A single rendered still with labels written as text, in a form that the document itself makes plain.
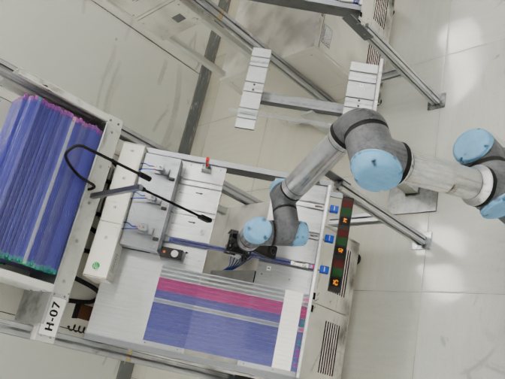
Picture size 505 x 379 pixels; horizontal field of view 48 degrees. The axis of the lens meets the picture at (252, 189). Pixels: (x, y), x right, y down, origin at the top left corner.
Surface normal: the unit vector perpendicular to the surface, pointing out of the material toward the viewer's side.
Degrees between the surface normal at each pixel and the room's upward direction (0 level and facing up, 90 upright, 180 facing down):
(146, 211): 43
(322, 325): 90
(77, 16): 90
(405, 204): 0
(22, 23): 90
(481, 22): 0
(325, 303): 90
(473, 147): 8
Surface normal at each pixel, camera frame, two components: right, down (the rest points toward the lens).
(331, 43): 0.70, -0.11
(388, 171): -0.04, 0.80
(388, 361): -0.68, -0.38
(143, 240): -0.02, -0.35
